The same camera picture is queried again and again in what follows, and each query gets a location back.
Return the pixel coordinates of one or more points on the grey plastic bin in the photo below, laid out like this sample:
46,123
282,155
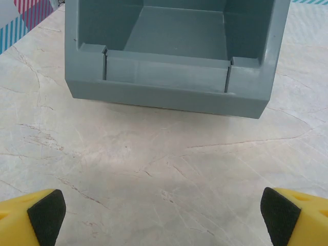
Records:
166,77

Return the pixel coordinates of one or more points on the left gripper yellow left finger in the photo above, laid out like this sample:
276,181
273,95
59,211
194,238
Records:
18,220

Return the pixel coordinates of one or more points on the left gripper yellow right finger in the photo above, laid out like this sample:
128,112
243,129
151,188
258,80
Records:
307,220

